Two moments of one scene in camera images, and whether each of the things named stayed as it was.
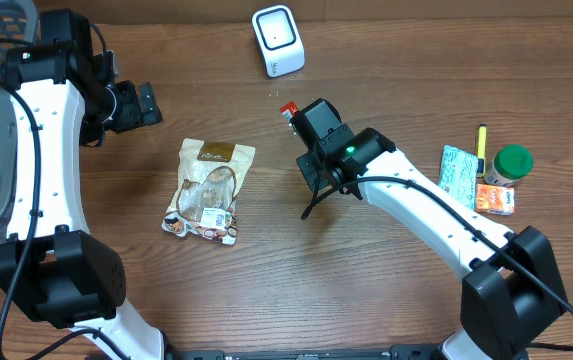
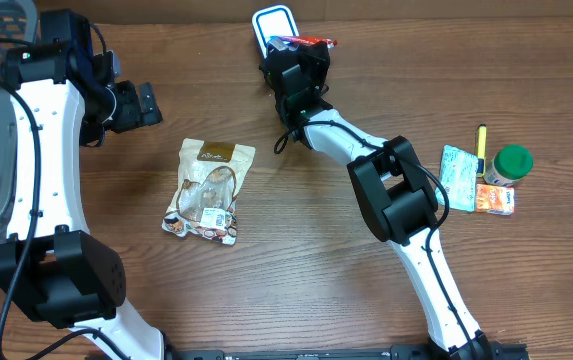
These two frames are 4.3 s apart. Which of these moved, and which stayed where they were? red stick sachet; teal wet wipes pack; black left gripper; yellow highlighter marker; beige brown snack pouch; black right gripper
Moved: black right gripper; red stick sachet
Stayed: teal wet wipes pack; yellow highlighter marker; black left gripper; beige brown snack pouch
